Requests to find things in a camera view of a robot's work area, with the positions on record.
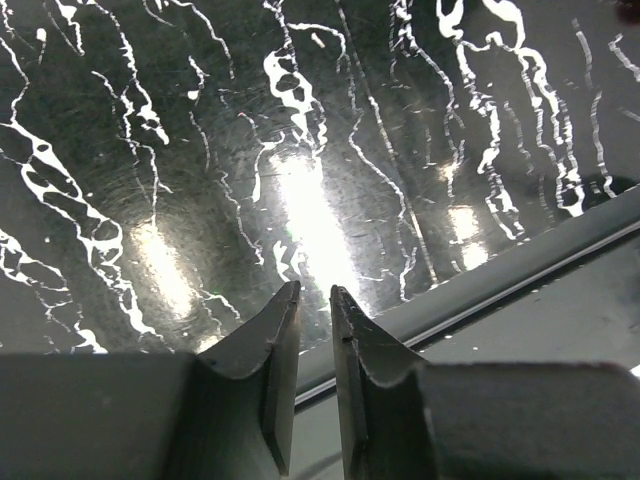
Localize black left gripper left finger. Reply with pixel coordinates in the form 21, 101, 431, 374
1, 281, 301, 479

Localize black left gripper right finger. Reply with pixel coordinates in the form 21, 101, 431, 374
330, 286, 639, 479

